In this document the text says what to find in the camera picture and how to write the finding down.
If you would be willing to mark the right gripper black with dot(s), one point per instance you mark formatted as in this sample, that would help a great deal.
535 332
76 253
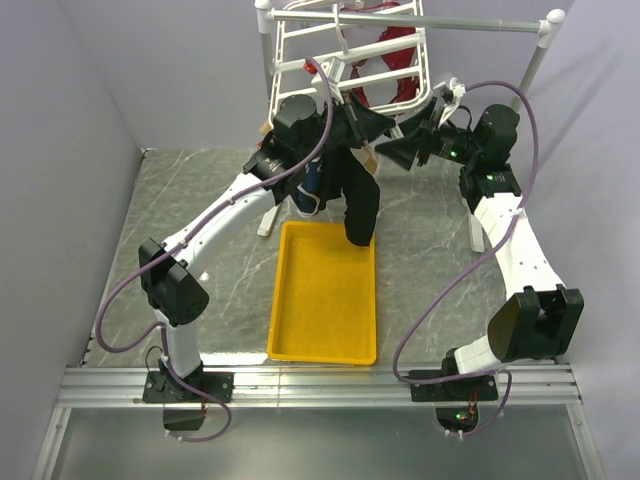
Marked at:
403 151

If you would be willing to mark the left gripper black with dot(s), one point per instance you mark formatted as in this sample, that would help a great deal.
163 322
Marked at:
363 123

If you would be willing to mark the black underwear beige waistband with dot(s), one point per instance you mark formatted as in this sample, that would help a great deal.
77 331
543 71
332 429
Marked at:
345 176

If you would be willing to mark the white clip hanger frame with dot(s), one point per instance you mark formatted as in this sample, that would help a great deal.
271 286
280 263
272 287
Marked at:
321 29

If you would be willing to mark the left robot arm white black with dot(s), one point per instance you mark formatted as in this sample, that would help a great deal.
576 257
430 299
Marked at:
309 156

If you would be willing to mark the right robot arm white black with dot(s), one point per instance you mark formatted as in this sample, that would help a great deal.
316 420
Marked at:
540 313

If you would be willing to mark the navy blue underwear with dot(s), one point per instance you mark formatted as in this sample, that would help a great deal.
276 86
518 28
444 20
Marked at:
307 197

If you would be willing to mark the red bra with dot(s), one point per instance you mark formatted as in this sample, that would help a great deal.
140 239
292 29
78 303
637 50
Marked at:
406 87

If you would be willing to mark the argyle brown sock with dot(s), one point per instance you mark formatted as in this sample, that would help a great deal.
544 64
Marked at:
264 130

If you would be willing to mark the yellow plastic tray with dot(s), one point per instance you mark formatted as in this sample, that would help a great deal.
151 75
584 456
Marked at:
324 301

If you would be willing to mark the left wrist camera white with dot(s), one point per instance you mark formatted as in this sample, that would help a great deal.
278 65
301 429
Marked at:
333 69

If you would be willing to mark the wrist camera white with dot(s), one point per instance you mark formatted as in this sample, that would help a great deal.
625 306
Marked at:
333 69
451 91

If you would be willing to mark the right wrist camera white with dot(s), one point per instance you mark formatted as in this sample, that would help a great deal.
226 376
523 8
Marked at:
451 91

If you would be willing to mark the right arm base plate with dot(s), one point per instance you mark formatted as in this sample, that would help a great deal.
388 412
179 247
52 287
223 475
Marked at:
460 414

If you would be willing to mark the aluminium mounting rail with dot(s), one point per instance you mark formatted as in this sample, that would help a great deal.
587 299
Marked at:
533 384

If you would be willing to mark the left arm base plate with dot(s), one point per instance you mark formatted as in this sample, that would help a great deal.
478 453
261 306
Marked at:
184 410

